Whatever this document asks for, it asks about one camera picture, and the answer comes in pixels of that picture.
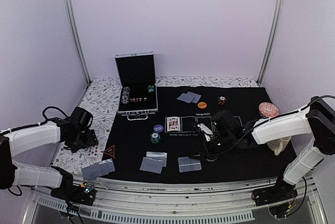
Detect red triangle all-in marker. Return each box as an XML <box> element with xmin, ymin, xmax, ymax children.
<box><xmin>103</xmin><ymin>145</ymin><xmax>115</xmax><ymax>158</ymax></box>

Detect right aluminium frame post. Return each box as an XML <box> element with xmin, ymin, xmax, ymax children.
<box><xmin>256</xmin><ymin>0</ymin><xmax>284</xmax><ymax>86</ymax></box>

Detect green poker chip pile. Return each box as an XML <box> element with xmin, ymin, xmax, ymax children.
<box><xmin>150</xmin><ymin>132</ymin><xmax>161</xmax><ymax>143</ymax></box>

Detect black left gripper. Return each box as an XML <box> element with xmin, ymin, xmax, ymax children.
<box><xmin>68</xmin><ymin>128</ymin><xmax>98</xmax><ymax>153</ymax></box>

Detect blue patterned card deck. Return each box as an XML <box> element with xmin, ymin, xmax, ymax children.
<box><xmin>81</xmin><ymin>159</ymin><xmax>115</xmax><ymax>181</ymax></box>

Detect orange big blind button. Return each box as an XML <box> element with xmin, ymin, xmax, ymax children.
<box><xmin>197</xmin><ymin>102</ymin><xmax>207</xmax><ymax>109</ymax></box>

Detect floral white tablecloth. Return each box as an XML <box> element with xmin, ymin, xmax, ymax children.
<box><xmin>52</xmin><ymin>76</ymin><xmax>259</xmax><ymax>175</ymax></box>

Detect purple small blind button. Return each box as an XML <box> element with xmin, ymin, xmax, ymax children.
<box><xmin>153</xmin><ymin>125</ymin><xmax>164</xmax><ymax>133</ymax></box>

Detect cream ribbed mug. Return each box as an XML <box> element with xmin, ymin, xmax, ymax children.
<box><xmin>267</xmin><ymin>137</ymin><xmax>291</xmax><ymax>156</ymax></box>

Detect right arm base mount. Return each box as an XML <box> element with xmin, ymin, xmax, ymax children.
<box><xmin>251</xmin><ymin>177</ymin><xmax>298</xmax><ymax>206</ymax></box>

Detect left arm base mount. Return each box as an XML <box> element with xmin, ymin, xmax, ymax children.
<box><xmin>50</xmin><ymin>175</ymin><xmax>96</xmax><ymax>206</ymax></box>

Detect orange black poker chips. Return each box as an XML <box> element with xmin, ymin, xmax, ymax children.
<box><xmin>217</xmin><ymin>96</ymin><xmax>226</xmax><ymax>106</ymax></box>

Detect face-up diamonds card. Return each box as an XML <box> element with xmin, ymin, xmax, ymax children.
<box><xmin>86</xmin><ymin>145</ymin><xmax>103</xmax><ymax>159</ymax></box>

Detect short poker chip stack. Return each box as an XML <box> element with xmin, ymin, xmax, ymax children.
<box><xmin>147</xmin><ymin>85</ymin><xmax>155</xmax><ymax>93</ymax></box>

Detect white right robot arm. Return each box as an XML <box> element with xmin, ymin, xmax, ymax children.
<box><xmin>192</xmin><ymin>95</ymin><xmax>334</xmax><ymax>201</ymax></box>

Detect aluminium frame post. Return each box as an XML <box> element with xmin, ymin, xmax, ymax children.
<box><xmin>64</xmin><ymin>0</ymin><xmax>91</xmax><ymax>85</ymax></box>
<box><xmin>256</xmin><ymin>0</ymin><xmax>284</xmax><ymax>86</ymax></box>

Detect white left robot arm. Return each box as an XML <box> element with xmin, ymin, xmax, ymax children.
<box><xmin>1</xmin><ymin>107</ymin><xmax>98</xmax><ymax>200</ymax></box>

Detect red dice row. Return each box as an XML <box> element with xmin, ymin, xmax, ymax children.
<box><xmin>130</xmin><ymin>97</ymin><xmax>147</xmax><ymax>103</ymax></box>

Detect black poker mat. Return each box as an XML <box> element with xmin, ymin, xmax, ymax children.
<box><xmin>107</xmin><ymin>86</ymin><xmax>296</xmax><ymax>184</ymax></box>

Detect aluminium poker chip case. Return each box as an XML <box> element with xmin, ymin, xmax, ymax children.
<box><xmin>115</xmin><ymin>51</ymin><xmax>158</xmax><ymax>121</ymax></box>

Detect face-up king card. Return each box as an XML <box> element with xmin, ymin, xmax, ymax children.
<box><xmin>166</xmin><ymin>117</ymin><xmax>181</xmax><ymax>132</ymax></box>

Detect red patterned round tin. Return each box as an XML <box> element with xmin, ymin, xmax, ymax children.
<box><xmin>258</xmin><ymin>102</ymin><xmax>280</xmax><ymax>118</ymax></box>

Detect left aluminium frame post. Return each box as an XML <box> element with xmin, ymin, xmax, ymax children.
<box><xmin>64</xmin><ymin>0</ymin><xmax>91</xmax><ymax>85</ymax></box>

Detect long poker chip stack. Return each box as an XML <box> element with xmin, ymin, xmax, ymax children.
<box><xmin>121</xmin><ymin>87</ymin><xmax>130</xmax><ymax>104</ymax></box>

